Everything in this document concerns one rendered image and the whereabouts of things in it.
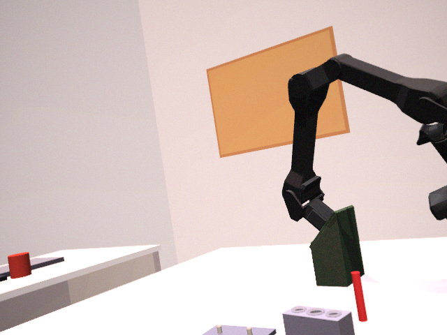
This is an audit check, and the red peg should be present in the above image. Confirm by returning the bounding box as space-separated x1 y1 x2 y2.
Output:
351 271 367 322

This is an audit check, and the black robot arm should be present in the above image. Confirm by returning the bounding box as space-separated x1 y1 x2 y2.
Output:
282 53 447 231

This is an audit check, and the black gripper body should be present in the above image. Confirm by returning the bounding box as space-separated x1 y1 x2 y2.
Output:
428 185 447 221

